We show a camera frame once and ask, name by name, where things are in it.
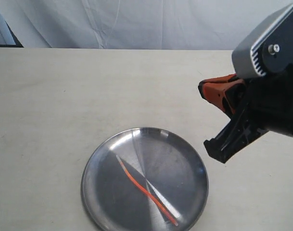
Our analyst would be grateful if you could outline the white backdrop cloth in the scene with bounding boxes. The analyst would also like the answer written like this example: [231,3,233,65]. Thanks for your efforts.
[0,0,289,50]

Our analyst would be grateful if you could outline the translucent orange plastic strip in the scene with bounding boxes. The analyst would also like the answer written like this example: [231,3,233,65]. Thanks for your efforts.
[116,155,178,226]

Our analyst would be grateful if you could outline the round stainless steel plate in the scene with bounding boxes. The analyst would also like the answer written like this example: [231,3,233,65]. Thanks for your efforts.
[80,127,209,231]

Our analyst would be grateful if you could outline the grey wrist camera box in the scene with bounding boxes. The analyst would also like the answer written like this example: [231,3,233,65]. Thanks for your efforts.
[231,3,293,79]

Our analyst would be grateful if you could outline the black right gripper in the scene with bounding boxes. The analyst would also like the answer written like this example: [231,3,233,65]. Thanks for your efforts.
[198,64,293,163]

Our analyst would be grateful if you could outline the dark framed board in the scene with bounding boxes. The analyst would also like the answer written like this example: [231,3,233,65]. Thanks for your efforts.
[0,13,23,48]

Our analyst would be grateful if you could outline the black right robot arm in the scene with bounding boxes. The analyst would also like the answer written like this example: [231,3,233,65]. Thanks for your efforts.
[198,64,293,163]

